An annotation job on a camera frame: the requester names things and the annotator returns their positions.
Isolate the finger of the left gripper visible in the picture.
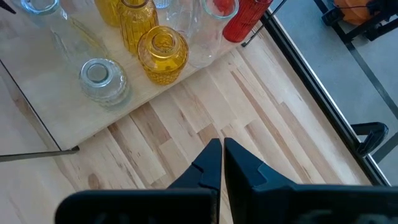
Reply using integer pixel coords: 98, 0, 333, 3
0, 0, 16, 15

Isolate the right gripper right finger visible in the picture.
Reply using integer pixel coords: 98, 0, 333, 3
223, 138, 398, 224

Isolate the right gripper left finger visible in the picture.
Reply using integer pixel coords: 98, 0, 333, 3
55, 138, 223, 224

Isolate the clear narrow-necked glass vase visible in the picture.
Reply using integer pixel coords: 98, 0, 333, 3
20, 0, 108, 68

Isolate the amber hobnail glass vase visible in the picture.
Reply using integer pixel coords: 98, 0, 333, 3
117, 0, 160, 56
94, 0, 123, 28
137, 26, 190, 86

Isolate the clear ribbed glass jar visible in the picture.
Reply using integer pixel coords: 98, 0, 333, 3
79, 58, 131, 108

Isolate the clear smooth glass carafe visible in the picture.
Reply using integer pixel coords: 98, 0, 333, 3
187, 0, 240, 68

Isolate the clear fluted glass carafe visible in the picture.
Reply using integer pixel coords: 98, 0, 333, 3
166, 0, 200, 37

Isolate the red ribbed glass vase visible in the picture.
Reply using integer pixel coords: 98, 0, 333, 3
223, 0, 274, 44

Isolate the orange shop vacuum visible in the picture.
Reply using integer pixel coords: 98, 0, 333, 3
322, 0, 398, 43

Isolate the black frame clamp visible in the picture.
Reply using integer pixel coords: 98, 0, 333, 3
351, 122, 389, 158

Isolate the wooden shelf black frame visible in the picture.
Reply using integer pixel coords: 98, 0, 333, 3
0, 0, 289, 163

